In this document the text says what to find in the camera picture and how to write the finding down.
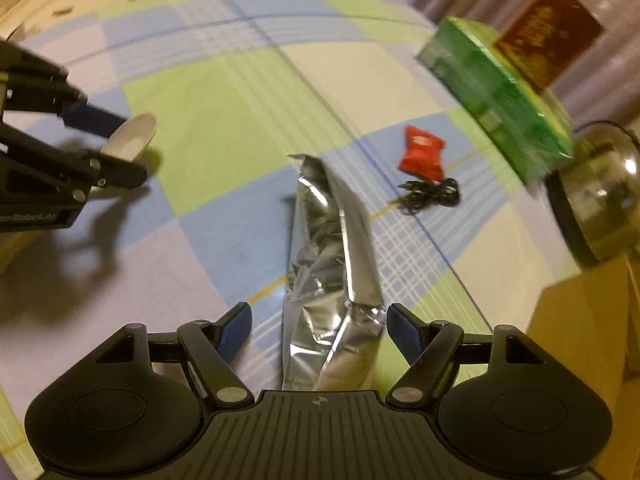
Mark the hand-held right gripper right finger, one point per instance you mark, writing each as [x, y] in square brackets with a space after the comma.
[402, 331]

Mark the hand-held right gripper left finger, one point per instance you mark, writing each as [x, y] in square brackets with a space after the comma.
[235, 331]

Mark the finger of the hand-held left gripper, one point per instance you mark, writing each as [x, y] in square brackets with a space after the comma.
[92, 116]
[120, 175]

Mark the white plastic spoon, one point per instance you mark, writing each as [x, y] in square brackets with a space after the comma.
[132, 137]

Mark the silver foil bag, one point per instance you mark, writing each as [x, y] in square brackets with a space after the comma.
[320, 240]

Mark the brown cardboard box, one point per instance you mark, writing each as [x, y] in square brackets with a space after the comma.
[585, 320]

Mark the checked pastel tablecloth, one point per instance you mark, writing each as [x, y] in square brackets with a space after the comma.
[225, 110]

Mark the red snack packet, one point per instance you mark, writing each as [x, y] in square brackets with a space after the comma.
[420, 157]

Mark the stainless steel kettle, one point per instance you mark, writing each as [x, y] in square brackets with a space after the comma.
[600, 185]

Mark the green wrapped tissue multipack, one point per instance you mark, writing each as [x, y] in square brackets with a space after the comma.
[490, 90]

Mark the dark red printed box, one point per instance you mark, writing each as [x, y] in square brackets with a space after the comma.
[545, 35]

